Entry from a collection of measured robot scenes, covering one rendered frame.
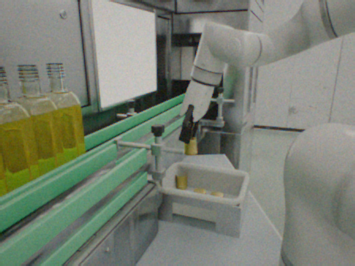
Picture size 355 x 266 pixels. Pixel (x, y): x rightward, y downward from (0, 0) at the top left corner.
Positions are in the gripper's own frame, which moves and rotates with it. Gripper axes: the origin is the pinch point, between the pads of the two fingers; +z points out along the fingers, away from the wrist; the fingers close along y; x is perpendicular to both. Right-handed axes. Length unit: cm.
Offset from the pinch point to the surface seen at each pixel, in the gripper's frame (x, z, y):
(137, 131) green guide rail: -12.2, 2.4, 6.1
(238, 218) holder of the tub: 20.0, 8.6, 13.0
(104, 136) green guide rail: -18.9, 5.4, 10.7
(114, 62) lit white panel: -33.2, -8.1, -10.5
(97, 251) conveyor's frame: 1.7, 5.4, 39.6
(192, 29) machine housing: -31, -20, -69
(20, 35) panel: -34.9, -16.2, 21.9
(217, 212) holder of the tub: 15.4, 9.6, 13.2
